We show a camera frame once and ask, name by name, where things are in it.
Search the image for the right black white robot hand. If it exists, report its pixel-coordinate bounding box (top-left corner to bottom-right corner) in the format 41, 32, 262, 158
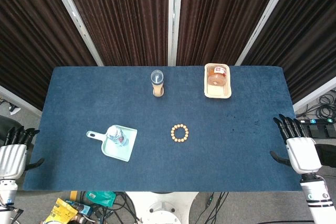
269, 113, 323, 175

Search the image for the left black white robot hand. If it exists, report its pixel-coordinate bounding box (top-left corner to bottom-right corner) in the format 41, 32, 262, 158
0, 126, 45, 180

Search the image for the wooden bead bracelet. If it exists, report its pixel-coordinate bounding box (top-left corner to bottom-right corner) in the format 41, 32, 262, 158
170, 123, 190, 144

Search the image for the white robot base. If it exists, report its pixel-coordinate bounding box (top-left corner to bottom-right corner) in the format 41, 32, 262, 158
125, 191, 200, 224

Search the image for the black trouser leg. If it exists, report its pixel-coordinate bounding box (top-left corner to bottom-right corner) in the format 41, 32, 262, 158
314, 144, 336, 167

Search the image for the black foot pedal box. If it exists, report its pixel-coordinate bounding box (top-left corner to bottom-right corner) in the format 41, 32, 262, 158
306, 124, 336, 138

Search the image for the yellow snack bag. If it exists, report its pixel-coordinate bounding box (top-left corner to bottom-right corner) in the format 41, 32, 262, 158
43, 197, 79, 224

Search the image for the blue snack packet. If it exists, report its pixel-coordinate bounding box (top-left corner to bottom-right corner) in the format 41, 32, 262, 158
65, 199, 92, 216

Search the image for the green snack bag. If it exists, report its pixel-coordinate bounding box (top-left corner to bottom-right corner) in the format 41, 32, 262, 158
85, 191, 117, 208

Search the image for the light green plastic dustpan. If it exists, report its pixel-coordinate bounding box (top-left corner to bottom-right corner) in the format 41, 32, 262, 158
86, 124, 138, 163

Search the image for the beige rectangular tray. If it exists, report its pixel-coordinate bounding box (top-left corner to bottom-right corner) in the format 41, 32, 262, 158
204, 63, 233, 99

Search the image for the crumpled clear plastic bottle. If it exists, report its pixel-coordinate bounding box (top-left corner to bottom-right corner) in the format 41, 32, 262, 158
106, 125, 129, 147

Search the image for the jar with red label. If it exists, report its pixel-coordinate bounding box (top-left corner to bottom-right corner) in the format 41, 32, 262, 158
206, 66, 227, 87

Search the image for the dark brown pleated curtain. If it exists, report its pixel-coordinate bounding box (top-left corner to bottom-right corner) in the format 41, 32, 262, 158
241, 0, 336, 104
0, 0, 98, 111
176, 0, 286, 67
59, 0, 170, 67

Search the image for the blue table cloth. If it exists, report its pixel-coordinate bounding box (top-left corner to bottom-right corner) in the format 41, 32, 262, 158
22, 66, 302, 192

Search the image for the clear cup on wooden base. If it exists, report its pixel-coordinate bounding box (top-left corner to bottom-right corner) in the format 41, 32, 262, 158
150, 69, 165, 98

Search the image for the black cable bundle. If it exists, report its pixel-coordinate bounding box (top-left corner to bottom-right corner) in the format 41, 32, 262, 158
313, 94, 336, 120

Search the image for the white metal frame rail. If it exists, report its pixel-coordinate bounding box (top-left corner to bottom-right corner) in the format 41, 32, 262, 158
292, 77, 336, 112
0, 85, 43, 116

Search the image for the black cable with green light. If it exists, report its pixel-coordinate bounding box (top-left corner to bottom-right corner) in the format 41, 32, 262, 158
202, 191, 229, 224

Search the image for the black floor cable tangle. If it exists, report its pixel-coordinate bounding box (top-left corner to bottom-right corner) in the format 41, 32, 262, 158
78, 191, 141, 224

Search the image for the white metal frame post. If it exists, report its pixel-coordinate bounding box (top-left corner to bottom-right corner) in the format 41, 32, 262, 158
167, 0, 184, 67
46, 0, 104, 67
235, 0, 300, 66

